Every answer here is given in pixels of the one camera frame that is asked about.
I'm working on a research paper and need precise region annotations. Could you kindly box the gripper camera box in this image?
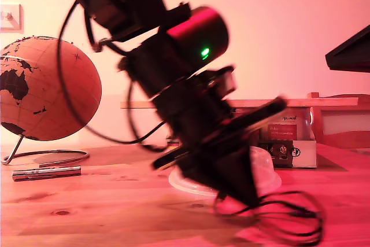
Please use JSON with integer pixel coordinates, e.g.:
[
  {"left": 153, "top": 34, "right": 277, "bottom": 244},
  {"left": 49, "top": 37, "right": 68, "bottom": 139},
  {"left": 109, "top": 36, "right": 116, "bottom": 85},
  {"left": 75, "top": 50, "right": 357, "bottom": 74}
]
[{"left": 202, "top": 66, "right": 238, "bottom": 102}]

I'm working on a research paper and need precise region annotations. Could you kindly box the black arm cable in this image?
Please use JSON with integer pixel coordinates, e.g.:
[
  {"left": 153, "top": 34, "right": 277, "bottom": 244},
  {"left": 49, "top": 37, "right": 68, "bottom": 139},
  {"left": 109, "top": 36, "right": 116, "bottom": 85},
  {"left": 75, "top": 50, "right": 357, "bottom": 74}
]
[
  {"left": 127, "top": 80, "right": 174, "bottom": 152},
  {"left": 57, "top": 0, "right": 167, "bottom": 145}
]

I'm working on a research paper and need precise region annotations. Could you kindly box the silver metal flashlight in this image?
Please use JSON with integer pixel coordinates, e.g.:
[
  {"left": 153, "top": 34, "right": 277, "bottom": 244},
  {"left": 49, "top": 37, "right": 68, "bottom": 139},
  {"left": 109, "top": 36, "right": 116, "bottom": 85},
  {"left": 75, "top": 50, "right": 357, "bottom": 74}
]
[{"left": 12, "top": 165, "right": 82, "bottom": 182}]

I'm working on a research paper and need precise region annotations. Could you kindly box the can with red Animal label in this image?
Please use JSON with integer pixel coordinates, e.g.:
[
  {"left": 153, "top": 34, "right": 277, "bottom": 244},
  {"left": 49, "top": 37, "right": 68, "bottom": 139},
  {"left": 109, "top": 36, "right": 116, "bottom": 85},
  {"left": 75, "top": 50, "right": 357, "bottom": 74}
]
[{"left": 258, "top": 108, "right": 316, "bottom": 141}]

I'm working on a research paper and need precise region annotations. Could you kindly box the cork globe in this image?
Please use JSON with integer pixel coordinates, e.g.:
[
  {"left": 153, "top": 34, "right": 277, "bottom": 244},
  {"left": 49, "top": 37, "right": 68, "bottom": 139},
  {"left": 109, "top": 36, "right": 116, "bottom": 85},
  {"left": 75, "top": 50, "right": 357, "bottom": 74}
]
[{"left": 0, "top": 35, "right": 102, "bottom": 142}]

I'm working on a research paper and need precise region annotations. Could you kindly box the black USB cable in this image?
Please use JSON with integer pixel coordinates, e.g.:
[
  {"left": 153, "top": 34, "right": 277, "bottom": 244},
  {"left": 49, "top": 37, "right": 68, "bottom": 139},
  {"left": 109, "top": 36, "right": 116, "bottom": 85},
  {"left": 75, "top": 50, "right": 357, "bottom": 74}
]
[{"left": 213, "top": 190, "right": 325, "bottom": 246}]

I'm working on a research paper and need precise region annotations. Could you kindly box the light wooden board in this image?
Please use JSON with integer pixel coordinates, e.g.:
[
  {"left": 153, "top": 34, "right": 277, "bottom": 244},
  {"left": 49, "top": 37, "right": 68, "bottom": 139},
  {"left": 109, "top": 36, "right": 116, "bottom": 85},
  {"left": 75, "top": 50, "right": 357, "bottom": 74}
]
[{"left": 120, "top": 98, "right": 359, "bottom": 110}]

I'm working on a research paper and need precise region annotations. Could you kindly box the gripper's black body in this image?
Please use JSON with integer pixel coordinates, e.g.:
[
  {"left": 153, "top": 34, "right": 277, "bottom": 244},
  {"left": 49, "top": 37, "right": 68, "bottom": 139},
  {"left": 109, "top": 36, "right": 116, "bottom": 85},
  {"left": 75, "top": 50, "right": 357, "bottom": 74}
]
[{"left": 151, "top": 78, "right": 288, "bottom": 172}]

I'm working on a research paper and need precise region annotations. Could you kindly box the white wall switch plate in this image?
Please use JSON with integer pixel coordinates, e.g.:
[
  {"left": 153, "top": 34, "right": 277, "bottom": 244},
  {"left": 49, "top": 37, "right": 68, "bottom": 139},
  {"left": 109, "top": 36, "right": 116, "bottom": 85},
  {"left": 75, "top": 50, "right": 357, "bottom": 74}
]
[{"left": 0, "top": 3, "right": 24, "bottom": 34}]

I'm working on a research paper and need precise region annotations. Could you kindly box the metal globe stand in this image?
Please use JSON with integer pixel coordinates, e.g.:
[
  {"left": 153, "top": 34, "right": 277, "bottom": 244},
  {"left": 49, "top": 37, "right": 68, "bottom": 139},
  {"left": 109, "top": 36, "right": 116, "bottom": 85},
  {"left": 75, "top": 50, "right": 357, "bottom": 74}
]
[{"left": 1, "top": 134, "right": 90, "bottom": 166}]

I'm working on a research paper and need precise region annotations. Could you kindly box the clear plastic dome cover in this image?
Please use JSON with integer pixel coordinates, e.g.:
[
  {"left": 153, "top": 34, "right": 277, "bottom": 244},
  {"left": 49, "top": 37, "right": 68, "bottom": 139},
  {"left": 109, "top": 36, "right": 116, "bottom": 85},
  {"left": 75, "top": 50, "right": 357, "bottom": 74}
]
[{"left": 168, "top": 145, "right": 283, "bottom": 198}]

